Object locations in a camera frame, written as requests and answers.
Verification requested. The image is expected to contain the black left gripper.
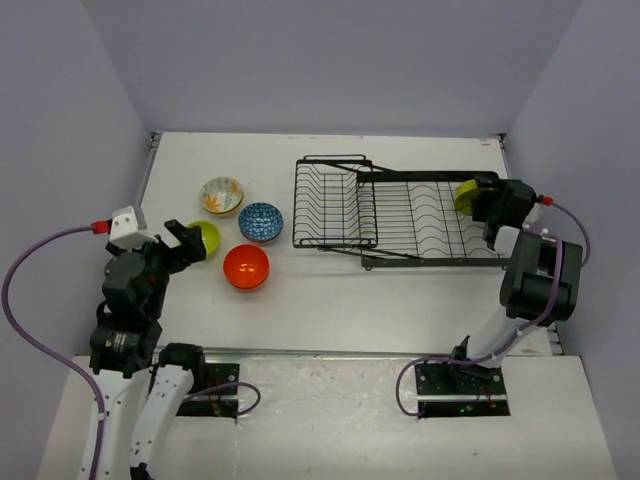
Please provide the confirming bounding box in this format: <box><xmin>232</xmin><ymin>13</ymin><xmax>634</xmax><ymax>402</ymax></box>
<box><xmin>107</xmin><ymin>218</ymin><xmax>205</xmax><ymax>316</ymax></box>

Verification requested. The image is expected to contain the lime green bowl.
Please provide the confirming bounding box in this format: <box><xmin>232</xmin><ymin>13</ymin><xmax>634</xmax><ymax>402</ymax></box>
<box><xmin>188</xmin><ymin>220</ymin><xmax>221</xmax><ymax>259</ymax></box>
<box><xmin>453</xmin><ymin>179</ymin><xmax>482</xmax><ymax>215</ymax></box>

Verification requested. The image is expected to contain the white floral leaf bowl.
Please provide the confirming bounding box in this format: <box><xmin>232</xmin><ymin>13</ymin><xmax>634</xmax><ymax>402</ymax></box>
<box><xmin>198</xmin><ymin>176</ymin><xmax>245</xmax><ymax>216</ymax></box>

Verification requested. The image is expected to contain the orange bowl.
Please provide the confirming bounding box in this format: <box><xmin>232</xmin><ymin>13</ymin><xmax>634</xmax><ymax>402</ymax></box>
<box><xmin>223</xmin><ymin>244</ymin><xmax>270</xmax><ymax>280</ymax></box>
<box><xmin>227</xmin><ymin>277</ymin><xmax>268</xmax><ymax>292</ymax></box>

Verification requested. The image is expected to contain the blue white patterned bowl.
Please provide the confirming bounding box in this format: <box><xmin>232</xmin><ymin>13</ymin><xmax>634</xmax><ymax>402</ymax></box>
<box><xmin>238</xmin><ymin>202</ymin><xmax>284</xmax><ymax>243</ymax></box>

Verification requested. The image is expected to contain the orange bowl front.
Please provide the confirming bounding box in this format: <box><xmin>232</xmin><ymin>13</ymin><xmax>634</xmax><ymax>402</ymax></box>
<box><xmin>227</xmin><ymin>277</ymin><xmax>268</xmax><ymax>292</ymax></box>

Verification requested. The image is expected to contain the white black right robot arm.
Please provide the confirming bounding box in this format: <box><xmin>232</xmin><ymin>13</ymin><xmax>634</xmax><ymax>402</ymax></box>
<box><xmin>446</xmin><ymin>174</ymin><xmax>591</xmax><ymax>393</ymax></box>

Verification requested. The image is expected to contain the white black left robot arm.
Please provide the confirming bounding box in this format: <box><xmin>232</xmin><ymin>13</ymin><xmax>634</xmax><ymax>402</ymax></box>
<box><xmin>78</xmin><ymin>214</ymin><xmax>208</xmax><ymax>479</ymax></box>

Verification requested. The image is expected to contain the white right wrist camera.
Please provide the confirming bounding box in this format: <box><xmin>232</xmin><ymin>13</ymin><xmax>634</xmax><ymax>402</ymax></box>
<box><xmin>522</xmin><ymin>195</ymin><xmax>554</xmax><ymax>229</ymax></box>

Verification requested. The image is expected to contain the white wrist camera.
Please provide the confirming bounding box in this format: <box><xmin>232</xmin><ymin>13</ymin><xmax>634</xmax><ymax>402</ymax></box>
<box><xmin>522</xmin><ymin>195</ymin><xmax>554</xmax><ymax>229</ymax></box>
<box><xmin>109</xmin><ymin>206</ymin><xmax>159</xmax><ymax>251</ymax></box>

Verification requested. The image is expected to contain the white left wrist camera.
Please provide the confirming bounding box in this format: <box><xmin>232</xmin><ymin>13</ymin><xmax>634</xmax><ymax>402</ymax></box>
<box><xmin>109</xmin><ymin>206</ymin><xmax>159</xmax><ymax>251</ymax></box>

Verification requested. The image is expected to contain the black wire dish rack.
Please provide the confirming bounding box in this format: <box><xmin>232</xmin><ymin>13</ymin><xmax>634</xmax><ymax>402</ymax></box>
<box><xmin>292</xmin><ymin>154</ymin><xmax>509</xmax><ymax>270</ymax></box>

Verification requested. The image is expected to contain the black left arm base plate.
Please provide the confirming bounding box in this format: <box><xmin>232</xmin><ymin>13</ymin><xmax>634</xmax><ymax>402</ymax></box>
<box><xmin>177</xmin><ymin>362</ymin><xmax>240</xmax><ymax>419</ymax></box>

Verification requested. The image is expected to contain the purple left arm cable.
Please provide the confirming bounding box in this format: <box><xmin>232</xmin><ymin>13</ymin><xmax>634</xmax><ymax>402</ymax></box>
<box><xmin>1</xmin><ymin>225</ymin><xmax>261</xmax><ymax>480</ymax></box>

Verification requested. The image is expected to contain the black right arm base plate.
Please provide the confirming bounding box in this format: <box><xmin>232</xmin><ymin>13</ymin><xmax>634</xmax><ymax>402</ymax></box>
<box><xmin>414</xmin><ymin>362</ymin><xmax>511</xmax><ymax>418</ymax></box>

